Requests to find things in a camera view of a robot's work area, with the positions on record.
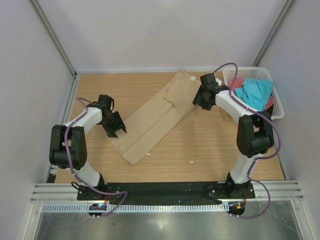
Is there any beige t shirt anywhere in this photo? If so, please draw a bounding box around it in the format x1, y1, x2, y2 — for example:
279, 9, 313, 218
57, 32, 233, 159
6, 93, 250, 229
110, 69, 201, 166

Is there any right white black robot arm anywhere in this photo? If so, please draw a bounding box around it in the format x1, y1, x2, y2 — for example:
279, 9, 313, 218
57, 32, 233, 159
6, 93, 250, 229
192, 73, 274, 198

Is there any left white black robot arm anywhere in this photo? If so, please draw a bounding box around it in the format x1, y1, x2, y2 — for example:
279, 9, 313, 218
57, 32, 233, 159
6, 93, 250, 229
49, 94, 127, 200

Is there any pink t shirt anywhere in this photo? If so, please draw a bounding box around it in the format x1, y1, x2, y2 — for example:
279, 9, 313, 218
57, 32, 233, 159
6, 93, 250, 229
227, 78, 275, 111

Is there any turquoise t shirt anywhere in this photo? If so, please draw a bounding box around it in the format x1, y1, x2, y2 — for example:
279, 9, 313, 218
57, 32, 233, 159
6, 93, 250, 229
234, 78, 274, 112

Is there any white plastic laundry basket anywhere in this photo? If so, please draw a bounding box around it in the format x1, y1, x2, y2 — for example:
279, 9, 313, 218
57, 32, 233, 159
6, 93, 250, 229
222, 66, 285, 120

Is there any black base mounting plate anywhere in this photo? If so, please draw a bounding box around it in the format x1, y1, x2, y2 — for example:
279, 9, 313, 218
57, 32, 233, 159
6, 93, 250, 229
77, 181, 256, 206

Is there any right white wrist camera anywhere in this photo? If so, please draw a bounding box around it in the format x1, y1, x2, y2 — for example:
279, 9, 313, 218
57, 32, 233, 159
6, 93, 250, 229
215, 78, 223, 86

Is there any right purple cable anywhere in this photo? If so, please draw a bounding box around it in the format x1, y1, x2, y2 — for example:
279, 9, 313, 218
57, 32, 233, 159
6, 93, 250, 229
212, 62, 283, 220

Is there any purple cable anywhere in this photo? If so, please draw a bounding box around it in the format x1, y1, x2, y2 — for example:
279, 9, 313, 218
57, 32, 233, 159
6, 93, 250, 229
212, 62, 283, 220
65, 97, 129, 217

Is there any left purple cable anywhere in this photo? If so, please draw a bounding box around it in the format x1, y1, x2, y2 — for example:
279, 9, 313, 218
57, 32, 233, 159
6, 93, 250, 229
65, 97, 129, 217

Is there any left aluminium corner post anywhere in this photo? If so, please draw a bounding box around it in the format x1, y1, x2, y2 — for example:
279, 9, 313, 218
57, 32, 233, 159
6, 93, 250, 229
29, 0, 77, 79

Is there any aluminium corner post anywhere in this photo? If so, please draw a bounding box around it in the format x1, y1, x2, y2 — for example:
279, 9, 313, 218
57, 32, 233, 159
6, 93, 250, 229
252, 0, 297, 67
29, 0, 77, 79

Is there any white slotted cable duct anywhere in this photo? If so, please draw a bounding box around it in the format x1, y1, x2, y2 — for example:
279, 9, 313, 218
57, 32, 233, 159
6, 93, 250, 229
42, 202, 229, 213

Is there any right aluminium corner post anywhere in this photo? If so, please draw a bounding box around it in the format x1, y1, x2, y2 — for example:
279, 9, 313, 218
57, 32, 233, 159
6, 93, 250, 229
252, 0, 297, 67

